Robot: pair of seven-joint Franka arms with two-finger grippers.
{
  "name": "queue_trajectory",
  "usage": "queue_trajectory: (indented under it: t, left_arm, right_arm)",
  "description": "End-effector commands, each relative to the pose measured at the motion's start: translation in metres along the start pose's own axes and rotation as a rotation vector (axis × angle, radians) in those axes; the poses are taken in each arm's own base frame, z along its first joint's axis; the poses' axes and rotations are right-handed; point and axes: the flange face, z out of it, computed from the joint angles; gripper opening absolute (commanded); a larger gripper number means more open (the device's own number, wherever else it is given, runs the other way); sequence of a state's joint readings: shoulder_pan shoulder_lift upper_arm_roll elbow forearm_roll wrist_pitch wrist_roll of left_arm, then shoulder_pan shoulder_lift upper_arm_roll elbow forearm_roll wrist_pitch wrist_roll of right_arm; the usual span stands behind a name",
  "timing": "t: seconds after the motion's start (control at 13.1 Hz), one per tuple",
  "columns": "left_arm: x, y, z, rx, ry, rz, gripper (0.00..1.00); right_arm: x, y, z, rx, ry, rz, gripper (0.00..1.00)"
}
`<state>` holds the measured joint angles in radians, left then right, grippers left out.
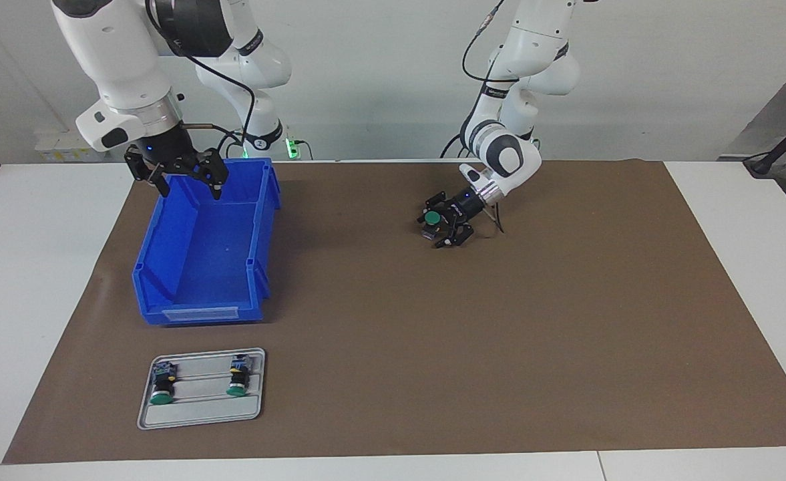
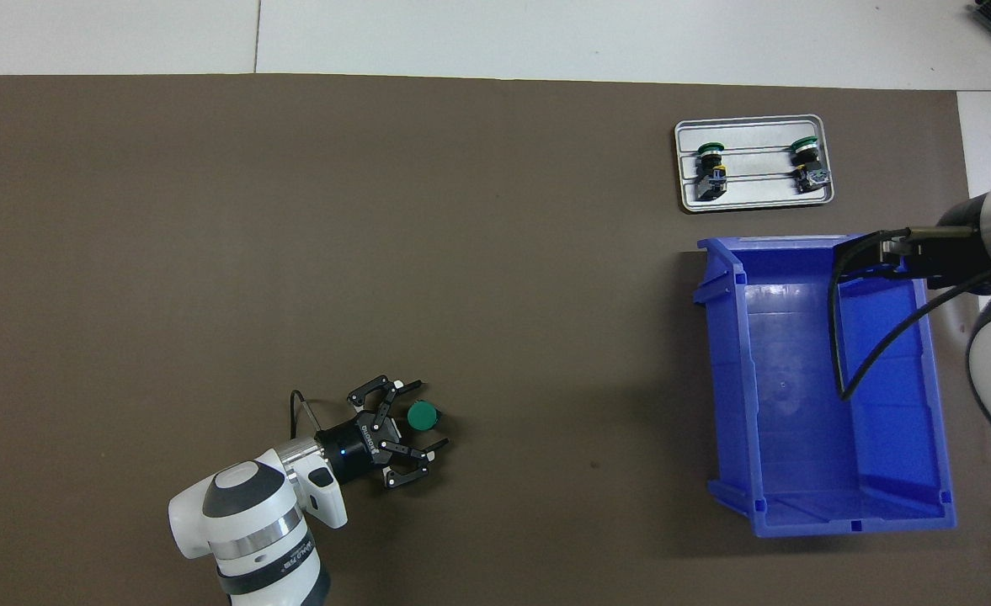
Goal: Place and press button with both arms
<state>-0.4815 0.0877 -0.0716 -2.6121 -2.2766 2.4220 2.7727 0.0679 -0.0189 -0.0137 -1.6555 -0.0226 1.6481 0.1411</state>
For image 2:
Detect green push button switch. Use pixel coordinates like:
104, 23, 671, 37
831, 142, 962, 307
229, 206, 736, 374
694, 141, 730, 203
788, 135, 833, 196
406, 401, 444, 433

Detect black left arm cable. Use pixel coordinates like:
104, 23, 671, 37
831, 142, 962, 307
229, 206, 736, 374
289, 389, 325, 444

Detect brown table mat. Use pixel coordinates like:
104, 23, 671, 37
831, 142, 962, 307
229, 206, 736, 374
0, 74, 991, 606

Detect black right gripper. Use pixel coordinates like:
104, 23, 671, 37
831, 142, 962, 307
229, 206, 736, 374
836, 195, 991, 291

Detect grey metal tray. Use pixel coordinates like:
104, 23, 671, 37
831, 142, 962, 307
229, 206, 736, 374
674, 114, 836, 214

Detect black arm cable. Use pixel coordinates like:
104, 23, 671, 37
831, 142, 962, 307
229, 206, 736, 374
830, 226, 991, 402
289, 389, 325, 444

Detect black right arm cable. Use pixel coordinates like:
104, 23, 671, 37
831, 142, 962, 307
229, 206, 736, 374
830, 226, 991, 402

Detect blue plastic storage bin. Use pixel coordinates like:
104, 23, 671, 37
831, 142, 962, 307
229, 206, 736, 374
691, 234, 959, 540

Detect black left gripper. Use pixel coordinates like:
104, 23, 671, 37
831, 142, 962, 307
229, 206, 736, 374
314, 376, 451, 491

